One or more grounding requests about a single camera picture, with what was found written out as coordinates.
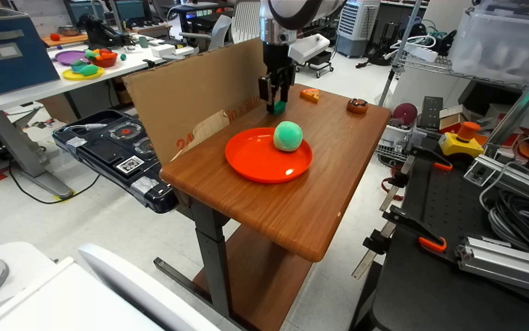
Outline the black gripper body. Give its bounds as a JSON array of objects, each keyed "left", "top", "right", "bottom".
[{"left": 256, "top": 40, "right": 297, "bottom": 103}]

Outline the orange block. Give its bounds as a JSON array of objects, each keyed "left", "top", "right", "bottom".
[{"left": 297, "top": 86, "right": 321, "bottom": 104}]

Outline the green ball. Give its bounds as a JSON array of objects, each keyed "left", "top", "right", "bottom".
[{"left": 271, "top": 119, "right": 306, "bottom": 154}]

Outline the black wheeled cart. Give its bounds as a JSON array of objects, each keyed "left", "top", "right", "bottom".
[{"left": 291, "top": 1, "right": 341, "bottom": 79}]

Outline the orange plate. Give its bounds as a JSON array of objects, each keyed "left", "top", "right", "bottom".
[{"left": 222, "top": 127, "right": 313, "bottom": 185}]

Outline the white office chair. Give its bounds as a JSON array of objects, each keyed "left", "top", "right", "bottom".
[{"left": 179, "top": 13, "right": 233, "bottom": 53}]

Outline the cardboard panel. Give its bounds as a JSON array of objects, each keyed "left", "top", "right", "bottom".
[{"left": 121, "top": 36, "right": 267, "bottom": 165}]

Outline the small brown round toy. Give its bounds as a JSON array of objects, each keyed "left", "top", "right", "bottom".
[{"left": 345, "top": 97, "right": 368, "bottom": 116}]

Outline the white air cooler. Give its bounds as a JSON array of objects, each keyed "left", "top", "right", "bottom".
[{"left": 334, "top": 0, "right": 381, "bottom": 60}]

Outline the maroon ball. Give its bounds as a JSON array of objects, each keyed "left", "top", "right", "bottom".
[{"left": 389, "top": 101, "right": 420, "bottom": 128}]

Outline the grey metal table leg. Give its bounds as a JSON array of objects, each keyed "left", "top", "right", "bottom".
[{"left": 152, "top": 198, "right": 234, "bottom": 320}]

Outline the black flat equipment case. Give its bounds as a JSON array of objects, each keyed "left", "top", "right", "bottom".
[{"left": 51, "top": 108, "right": 179, "bottom": 215}]

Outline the red bowl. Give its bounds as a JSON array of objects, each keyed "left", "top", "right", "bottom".
[{"left": 91, "top": 47, "right": 119, "bottom": 70}]

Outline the wooden lower table shelf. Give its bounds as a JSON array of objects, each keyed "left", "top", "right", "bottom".
[{"left": 190, "top": 222, "right": 313, "bottom": 331}]

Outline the yellow emergency stop button box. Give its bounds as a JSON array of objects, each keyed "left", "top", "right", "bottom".
[{"left": 436, "top": 119, "right": 484, "bottom": 160}]

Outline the yellow plate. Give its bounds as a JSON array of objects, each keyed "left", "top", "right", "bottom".
[{"left": 60, "top": 64, "right": 104, "bottom": 82}]

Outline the purple plate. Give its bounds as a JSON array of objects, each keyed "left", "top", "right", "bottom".
[{"left": 53, "top": 49, "right": 87, "bottom": 68}]

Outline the clear plastic storage bin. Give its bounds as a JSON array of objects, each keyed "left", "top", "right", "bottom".
[{"left": 447, "top": 0, "right": 529, "bottom": 88}]

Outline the white curved foreground panel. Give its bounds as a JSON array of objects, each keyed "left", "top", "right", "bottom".
[{"left": 0, "top": 241, "right": 242, "bottom": 331}]

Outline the white side table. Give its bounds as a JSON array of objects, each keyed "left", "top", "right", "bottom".
[{"left": 0, "top": 40, "right": 174, "bottom": 198}]

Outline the blue storage box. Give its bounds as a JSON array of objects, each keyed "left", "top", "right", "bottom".
[{"left": 0, "top": 13, "right": 62, "bottom": 97}]

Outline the orange handled black clamp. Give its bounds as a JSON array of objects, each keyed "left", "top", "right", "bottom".
[{"left": 381, "top": 206, "right": 449, "bottom": 255}]

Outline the black floor cable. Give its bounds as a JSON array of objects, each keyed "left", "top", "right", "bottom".
[{"left": 5, "top": 160, "right": 102, "bottom": 206}]

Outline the black cable bundle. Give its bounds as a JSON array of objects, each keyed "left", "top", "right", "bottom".
[{"left": 477, "top": 176, "right": 529, "bottom": 259}]

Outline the aluminium extrusion rail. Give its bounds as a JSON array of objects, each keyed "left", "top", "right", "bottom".
[{"left": 455, "top": 235, "right": 529, "bottom": 299}]

